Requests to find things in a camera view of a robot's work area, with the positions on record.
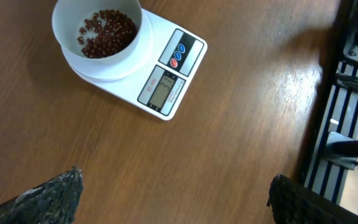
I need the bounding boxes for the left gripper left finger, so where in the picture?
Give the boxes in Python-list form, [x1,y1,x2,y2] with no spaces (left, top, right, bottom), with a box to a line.
[0,166,83,224]

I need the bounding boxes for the red beans in bowl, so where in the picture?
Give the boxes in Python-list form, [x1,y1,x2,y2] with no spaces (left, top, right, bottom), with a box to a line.
[77,9,137,59]

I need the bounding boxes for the white round bowl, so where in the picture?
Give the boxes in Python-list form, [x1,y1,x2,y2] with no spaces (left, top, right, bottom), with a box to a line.
[52,0,144,65]

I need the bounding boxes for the white digital kitchen scale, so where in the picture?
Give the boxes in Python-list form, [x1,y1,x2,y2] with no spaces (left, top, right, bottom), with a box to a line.
[63,10,208,121]

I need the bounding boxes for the aluminium frame rail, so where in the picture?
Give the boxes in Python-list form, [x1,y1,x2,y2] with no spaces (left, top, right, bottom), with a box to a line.
[300,1,358,204]

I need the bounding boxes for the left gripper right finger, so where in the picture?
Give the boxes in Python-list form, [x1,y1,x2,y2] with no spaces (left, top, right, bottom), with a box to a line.
[267,174,358,224]

